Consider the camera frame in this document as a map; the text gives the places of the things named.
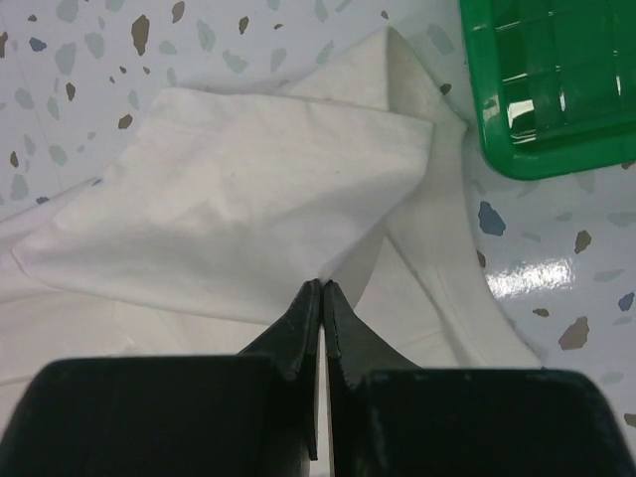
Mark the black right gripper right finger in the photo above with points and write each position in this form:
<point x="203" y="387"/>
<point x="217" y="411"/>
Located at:
<point x="391" y="417"/>

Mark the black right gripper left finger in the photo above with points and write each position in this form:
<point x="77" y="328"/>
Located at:
<point x="253" y="413"/>

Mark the white t shirt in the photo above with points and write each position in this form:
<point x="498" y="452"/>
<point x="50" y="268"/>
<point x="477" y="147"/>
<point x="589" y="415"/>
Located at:
<point x="223" y="205"/>

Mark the green plastic tray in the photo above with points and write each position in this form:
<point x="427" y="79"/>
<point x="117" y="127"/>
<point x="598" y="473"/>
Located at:
<point x="553" y="84"/>

